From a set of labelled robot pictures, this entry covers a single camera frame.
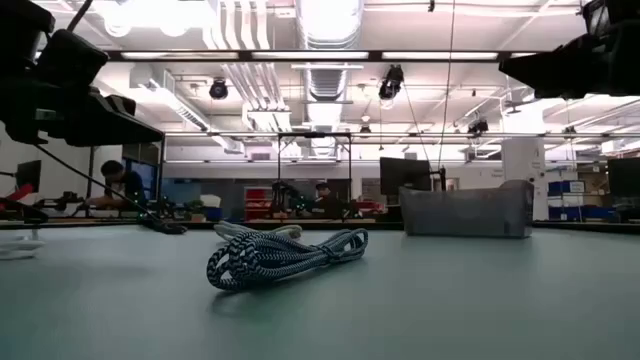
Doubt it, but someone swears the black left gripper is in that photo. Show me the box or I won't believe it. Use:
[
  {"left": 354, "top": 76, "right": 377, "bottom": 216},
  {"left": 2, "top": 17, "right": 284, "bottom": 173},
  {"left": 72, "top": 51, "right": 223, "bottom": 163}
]
[{"left": 0, "top": 29, "right": 166, "bottom": 148}]

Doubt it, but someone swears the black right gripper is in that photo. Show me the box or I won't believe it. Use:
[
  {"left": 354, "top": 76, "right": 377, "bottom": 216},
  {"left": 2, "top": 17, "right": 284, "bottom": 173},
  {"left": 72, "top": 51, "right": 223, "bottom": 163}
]
[{"left": 498, "top": 0, "right": 640, "bottom": 100}]

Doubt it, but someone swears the blue black braided USB-C cable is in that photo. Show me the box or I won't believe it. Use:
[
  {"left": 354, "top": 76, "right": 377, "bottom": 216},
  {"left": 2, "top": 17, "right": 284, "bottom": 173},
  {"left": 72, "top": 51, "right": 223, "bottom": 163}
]
[{"left": 206, "top": 227, "right": 370, "bottom": 293}]

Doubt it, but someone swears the person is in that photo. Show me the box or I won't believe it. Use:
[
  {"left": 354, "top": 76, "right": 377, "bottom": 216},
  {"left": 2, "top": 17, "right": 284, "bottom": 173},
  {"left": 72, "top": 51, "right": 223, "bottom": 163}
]
[
  {"left": 84, "top": 159, "right": 149, "bottom": 211},
  {"left": 310, "top": 182, "right": 347, "bottom": 220}
]

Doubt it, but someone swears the black computer monitor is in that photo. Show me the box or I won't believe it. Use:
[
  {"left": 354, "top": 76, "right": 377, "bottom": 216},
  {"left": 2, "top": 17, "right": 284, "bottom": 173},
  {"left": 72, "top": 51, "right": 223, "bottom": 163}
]
[
  {"left": 607, "top": 157, "right": 640, "bottom": 199},
  {"left": 379, "top": 156, "right": 432, "bottom": 197},
  {"left": 14, "top": 159, "right": 43, "bottom": 194}
]

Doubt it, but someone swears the small potted plant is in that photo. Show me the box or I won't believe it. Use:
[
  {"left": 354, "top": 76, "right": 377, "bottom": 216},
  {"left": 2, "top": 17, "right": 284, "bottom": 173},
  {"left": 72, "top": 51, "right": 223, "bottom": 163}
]
[{"left": 185, "top": 198, "right": 207, "bottom": 223}]

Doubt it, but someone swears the red object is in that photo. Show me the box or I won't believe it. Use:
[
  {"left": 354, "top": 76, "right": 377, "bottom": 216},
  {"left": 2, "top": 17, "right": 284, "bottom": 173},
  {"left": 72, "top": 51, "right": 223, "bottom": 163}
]
[{"left": 5, "top": 182, "right": 39, "bottom": 202}]

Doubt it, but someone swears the blue storage bin shelf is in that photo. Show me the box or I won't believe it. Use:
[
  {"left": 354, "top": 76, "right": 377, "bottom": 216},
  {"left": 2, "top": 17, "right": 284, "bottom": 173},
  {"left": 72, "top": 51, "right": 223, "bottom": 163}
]
[{"left": 547, "top": 179, "right": 617, "bottom": 222}]

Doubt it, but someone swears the red storage cabinet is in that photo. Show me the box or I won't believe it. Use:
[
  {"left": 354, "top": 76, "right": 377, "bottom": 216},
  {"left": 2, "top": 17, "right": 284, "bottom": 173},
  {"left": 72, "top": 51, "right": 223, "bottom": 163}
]
[{"left": 243, "top": 186, "right": 274, "bottom": 221}]

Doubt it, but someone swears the translucent grey plastic bin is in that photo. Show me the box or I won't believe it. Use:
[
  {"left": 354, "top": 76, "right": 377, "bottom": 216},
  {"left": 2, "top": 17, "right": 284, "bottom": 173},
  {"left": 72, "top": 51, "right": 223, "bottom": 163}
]
[{"left": 398, "top": 178, "right": 535, "bottom": 239}]

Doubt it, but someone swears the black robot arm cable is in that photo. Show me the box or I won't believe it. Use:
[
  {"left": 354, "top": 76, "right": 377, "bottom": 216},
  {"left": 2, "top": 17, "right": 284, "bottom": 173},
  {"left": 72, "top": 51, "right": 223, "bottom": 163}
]
[{"left": 33, "top": 143, "right": 169, "bottom": 227}]

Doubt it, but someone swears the black metal station frame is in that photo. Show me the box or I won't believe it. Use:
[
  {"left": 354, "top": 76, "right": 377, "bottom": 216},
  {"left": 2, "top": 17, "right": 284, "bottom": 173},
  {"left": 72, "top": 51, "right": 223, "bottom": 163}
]
[
  {"left": 85, "top": 133, "right": 167, "bottom": 219},
  {"left": 276, "top": 131, "right": 353, "bottom": 221}
]

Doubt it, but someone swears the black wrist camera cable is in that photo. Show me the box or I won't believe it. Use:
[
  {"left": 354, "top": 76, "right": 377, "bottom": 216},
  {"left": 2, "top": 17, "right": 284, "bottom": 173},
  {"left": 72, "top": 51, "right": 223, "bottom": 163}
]
[{"left": 66, "top": 0, "right": 95, "bottom": 32}]

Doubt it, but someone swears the black cable bundle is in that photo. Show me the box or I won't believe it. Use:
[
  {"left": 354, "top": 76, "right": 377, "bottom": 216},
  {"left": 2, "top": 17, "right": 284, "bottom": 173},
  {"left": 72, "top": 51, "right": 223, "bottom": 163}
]
[{"left": 141, "top": 217, "right": 189, "bottom": 236}]

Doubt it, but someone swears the black overhead frame beam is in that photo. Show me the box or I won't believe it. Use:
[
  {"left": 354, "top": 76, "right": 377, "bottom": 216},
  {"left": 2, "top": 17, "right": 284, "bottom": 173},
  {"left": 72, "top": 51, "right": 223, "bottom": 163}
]
[{"left": 103, "top": 48, "right": 539, "bottom": 64}]

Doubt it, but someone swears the silver ventilation duct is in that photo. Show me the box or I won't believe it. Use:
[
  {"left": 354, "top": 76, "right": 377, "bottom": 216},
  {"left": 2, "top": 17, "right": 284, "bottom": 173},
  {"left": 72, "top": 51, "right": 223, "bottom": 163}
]
[{"left": 294, "top": 0, "right": 366, "bottom": 159}]

